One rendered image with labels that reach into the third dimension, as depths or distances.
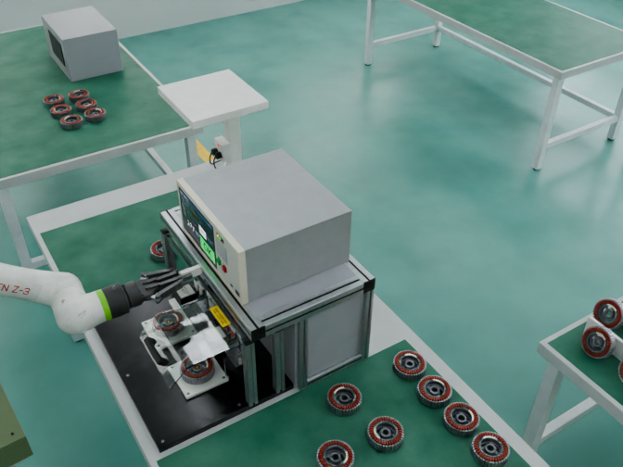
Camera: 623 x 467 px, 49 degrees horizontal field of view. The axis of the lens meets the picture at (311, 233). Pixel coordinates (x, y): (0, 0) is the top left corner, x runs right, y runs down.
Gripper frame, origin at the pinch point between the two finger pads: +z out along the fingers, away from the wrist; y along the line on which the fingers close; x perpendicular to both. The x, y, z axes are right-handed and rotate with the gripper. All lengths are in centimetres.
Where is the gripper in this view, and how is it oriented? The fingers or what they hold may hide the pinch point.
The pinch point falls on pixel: (190, 272)
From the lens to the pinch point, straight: 209.4
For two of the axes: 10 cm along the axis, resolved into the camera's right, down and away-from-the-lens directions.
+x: 0.1, -7.9, -6.2
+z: 8.5, -3.2, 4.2
